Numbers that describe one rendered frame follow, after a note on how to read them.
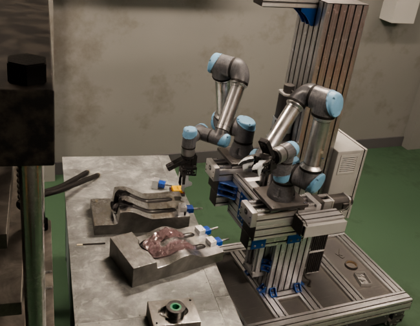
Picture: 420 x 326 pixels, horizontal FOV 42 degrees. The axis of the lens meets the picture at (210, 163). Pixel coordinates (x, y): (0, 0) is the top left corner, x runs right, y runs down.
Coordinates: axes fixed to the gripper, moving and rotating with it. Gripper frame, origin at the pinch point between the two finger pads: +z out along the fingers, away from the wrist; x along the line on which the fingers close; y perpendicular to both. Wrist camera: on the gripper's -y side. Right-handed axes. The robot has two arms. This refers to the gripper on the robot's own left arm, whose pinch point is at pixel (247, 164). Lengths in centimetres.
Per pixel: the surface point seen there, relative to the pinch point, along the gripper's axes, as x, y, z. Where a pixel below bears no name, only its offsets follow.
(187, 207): 55, 47, -22
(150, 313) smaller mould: 13, 57, 44
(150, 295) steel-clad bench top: 28, 62, 31
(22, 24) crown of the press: 34, -61, 75
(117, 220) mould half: 74, 49, 11
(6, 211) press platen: 14, -11, 99
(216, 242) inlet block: 28, 55, -15
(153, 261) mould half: 33, 50, 23
